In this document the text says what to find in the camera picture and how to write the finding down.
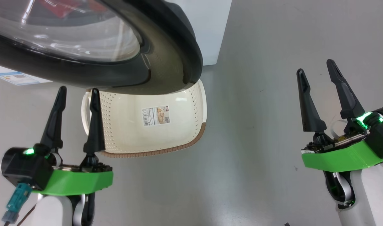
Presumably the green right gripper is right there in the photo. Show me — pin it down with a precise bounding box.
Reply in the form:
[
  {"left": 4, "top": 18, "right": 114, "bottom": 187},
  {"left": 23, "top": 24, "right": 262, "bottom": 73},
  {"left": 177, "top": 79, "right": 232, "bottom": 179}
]
[{"left": 297, "top": 59, "right": 383, "bottom": 172}]

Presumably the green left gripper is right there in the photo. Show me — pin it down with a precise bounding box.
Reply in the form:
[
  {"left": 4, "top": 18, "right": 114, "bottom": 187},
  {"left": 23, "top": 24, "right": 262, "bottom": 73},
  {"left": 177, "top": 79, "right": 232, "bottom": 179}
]
[{"left": 32, "top": 86, "right": 113, "bottom": 196}]

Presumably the red and white garment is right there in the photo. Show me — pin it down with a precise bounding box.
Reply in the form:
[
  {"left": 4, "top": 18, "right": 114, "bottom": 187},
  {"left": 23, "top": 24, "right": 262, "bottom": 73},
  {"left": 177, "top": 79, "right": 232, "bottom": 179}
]
[{"left": 38, "top": 0, "right": 99, "bottom": 18}]

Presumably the black round washing machine door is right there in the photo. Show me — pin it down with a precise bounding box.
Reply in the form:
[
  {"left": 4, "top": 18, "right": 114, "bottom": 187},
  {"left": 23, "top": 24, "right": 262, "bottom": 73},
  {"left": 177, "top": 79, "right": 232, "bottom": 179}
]
[{"left": 0, "top": 0, "right": 204, "bottom": 95}]

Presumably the cream perforated laundry basket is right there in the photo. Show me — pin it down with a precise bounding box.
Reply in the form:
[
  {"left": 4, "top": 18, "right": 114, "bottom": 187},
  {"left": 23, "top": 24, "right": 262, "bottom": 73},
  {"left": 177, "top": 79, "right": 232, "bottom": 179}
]
[{"left": 81, "top": 79, "right": 207, "bottom": 158}]

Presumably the white washing machine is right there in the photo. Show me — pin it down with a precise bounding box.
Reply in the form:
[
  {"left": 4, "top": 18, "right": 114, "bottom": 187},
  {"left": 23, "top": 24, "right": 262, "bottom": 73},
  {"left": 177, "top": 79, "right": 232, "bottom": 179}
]
[{"left": 0, "top": 0, "right": 233, "bottom": 86}]

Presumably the blue energy label sticker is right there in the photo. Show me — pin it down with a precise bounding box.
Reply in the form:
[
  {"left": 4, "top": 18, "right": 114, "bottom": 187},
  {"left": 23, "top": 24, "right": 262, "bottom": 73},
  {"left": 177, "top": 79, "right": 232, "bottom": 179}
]
[{"left": 0, "top": 71, "right": 42, "bottom": 86}]

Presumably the teal left cable connector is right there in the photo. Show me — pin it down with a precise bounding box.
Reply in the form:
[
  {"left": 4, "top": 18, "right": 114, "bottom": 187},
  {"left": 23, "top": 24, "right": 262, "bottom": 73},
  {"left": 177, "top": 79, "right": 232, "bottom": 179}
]
[{"left": 2, "top": 183, "right": 32, "bottom": 224}]

